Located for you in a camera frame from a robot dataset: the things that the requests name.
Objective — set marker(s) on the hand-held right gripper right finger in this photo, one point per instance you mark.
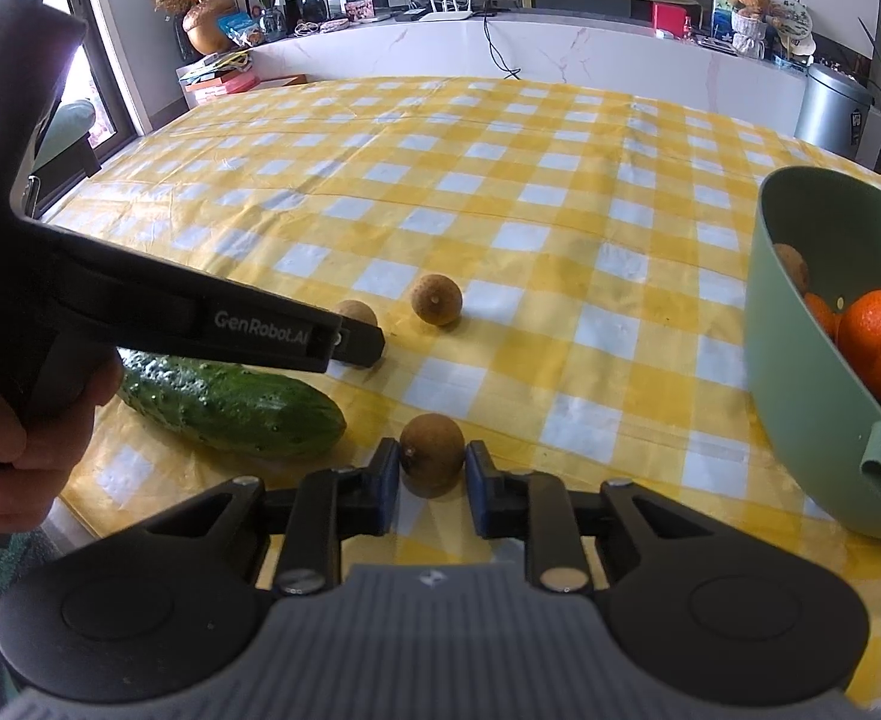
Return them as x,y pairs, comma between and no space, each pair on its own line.
478,491

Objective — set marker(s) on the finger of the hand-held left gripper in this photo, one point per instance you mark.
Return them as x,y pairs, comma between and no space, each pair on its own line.
362,349

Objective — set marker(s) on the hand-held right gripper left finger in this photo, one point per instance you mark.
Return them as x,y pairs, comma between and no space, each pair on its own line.
388,491

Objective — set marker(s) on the brown kiwi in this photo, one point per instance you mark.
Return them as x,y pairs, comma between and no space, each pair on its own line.
437,300
431,457
354,313

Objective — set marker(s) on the green colander bowl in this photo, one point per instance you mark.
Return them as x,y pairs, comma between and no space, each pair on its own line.
793,390

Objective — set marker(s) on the person's left hand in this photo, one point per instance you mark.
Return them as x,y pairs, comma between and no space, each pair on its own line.
65,427

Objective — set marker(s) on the green cucumber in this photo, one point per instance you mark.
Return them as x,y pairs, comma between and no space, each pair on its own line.
245,409

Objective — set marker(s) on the pale green seat cushion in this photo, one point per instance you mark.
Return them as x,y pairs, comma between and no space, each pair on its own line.
65,127

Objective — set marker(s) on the stack of books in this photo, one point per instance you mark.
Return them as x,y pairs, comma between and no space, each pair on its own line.
219,82

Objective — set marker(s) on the yellow checked tablecloth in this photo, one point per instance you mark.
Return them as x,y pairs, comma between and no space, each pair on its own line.
560,202

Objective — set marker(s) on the low wooden table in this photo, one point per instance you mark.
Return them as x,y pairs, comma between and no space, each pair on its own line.
283,80

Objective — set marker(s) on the golden acorn jar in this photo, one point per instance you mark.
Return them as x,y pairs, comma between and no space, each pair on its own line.
208,26

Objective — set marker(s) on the blue snack bag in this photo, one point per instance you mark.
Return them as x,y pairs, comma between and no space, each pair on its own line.
242,26

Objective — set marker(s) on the pink photo card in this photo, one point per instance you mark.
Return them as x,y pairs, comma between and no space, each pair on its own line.
359,10

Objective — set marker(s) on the white router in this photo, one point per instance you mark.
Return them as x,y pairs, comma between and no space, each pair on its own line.
446,15

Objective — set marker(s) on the white marble cabinet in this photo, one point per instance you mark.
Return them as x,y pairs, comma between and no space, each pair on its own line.
560,52

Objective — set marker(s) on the brown longan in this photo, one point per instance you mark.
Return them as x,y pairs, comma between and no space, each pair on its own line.
789,266

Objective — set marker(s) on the large orange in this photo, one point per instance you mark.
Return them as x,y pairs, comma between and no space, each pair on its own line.
879,345

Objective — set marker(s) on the red box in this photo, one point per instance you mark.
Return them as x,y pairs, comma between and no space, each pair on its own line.
667,17

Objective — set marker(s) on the landscape print board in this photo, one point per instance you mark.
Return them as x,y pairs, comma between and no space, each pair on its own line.
724,0

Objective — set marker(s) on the silver trash can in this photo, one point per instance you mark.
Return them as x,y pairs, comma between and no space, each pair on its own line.
830,112

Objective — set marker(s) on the round printed hand fan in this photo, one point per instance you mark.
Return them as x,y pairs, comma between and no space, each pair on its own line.
789,19

